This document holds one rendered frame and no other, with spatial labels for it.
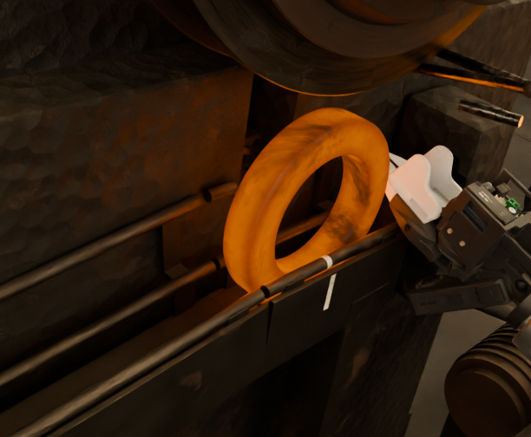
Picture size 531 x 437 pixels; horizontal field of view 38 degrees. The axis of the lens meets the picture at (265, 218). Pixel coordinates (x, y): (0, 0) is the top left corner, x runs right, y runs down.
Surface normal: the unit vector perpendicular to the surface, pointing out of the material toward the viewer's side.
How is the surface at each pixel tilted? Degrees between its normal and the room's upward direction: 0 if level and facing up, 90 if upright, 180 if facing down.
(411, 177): 89
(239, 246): 91
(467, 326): 0
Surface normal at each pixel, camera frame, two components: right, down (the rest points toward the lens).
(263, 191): -0.52, -0.19
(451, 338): 0.14, -0.83
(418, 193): -0.75, 0.26
